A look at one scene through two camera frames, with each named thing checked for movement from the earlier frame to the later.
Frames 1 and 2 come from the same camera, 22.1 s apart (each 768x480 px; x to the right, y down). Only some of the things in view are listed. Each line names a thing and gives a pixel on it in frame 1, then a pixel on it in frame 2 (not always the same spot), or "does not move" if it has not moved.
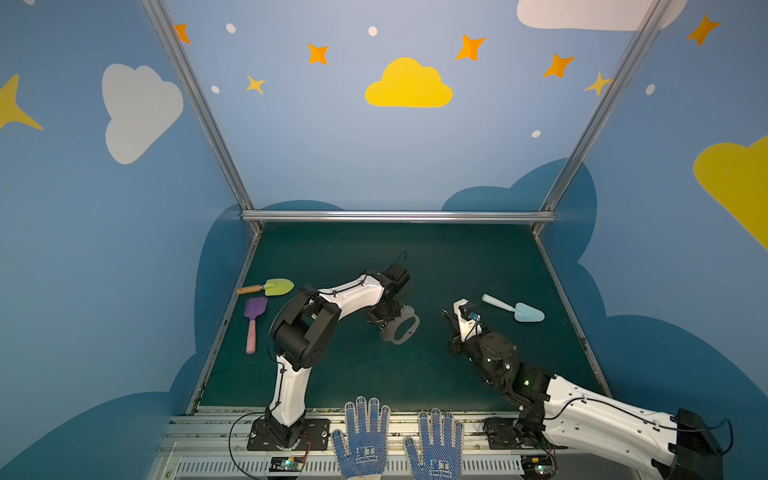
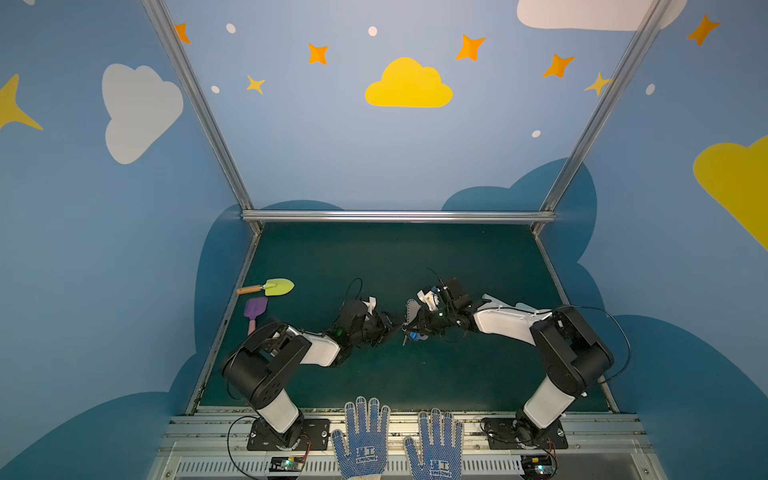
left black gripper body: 387,318 → 377,324
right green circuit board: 538,465 does not move
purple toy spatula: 253,308 does not move
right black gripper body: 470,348 → 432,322
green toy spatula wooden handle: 272,287 does not move
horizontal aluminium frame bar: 398,216 does not move
